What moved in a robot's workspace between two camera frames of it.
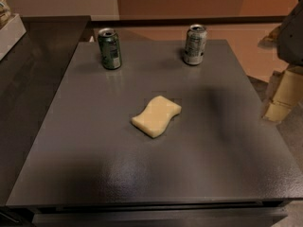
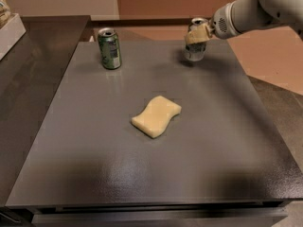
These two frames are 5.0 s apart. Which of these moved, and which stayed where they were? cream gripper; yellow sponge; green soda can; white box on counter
Moved: cream gripper
Stayed: white box on counter; yellow sponge; green soda can
